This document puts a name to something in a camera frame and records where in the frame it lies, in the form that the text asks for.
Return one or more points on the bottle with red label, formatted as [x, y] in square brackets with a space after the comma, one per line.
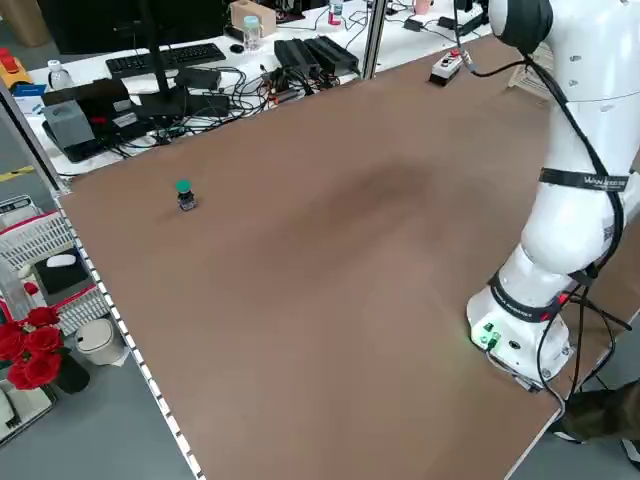
[335, 12]

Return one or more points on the aluminium frame post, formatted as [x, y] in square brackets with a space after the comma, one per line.
[375, 35]

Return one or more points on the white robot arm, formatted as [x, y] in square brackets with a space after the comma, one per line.
[575, 220]

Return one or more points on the person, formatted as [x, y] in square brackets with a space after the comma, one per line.
[605, 410]

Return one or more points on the blue and white box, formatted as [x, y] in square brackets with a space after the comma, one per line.
[30, 97]

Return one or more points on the black power adapter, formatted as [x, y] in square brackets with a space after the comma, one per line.
[295, 54]
[332, 50]

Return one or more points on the cardboard box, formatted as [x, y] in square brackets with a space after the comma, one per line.
[255, 12]

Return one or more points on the white plastic basket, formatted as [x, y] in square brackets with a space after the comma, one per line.
[45, 240]

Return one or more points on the green push button switch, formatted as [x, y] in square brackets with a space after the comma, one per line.
[185, 192]

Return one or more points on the black keyboard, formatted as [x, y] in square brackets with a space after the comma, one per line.
[165, 59]

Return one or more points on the red rose bouquet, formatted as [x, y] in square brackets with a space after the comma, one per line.
[32, 347]

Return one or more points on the small white trash bin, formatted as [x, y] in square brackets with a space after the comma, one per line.
[97, 342]

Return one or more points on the clear plastic water bottle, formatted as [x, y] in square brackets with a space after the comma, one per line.
[61, 77]

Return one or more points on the black monitor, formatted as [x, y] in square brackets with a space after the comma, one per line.
[100, 25]

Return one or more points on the clear jar blue lid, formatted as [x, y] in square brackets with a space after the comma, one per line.
[251, 32]

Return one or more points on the black monitor stand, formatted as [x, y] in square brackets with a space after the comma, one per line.
[157, 60]

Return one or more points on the white push-button control box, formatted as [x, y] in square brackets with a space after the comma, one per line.
[446, 67]

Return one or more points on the black vase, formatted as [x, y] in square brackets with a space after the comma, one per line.
[72, 375]

